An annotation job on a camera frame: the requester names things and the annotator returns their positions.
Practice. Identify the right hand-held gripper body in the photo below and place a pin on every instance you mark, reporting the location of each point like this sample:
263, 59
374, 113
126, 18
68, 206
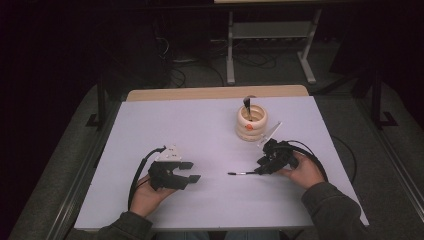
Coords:
281, 156

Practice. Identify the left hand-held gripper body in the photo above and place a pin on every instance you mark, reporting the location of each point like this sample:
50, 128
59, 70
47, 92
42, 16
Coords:
165, 178

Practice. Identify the thin black makeup brush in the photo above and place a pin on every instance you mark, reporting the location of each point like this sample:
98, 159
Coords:
241, 173

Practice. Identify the cream ringed brush holder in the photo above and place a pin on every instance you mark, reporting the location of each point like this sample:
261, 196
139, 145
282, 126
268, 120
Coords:
251, 131

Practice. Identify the black fluffy makeup brush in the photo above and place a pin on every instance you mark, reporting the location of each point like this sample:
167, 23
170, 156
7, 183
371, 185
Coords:
247, 106

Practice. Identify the person's right hand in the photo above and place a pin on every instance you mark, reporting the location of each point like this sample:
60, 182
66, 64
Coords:
305, 173

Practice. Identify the person's left hand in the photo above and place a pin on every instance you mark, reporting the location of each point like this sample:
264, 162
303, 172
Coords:
145, 200

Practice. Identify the white table board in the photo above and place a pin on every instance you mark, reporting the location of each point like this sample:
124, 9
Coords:
213, 206

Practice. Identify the wooden table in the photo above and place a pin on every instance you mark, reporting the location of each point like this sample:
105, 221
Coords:
200, 92

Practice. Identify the black metal stand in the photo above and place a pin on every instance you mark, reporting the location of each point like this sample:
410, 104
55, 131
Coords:
376, 100
101, 100

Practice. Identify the grey metal stand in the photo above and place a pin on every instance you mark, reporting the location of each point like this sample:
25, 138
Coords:
270, 30

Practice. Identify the aluminium frame rail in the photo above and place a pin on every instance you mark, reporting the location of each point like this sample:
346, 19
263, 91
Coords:
396, 160
83, 173

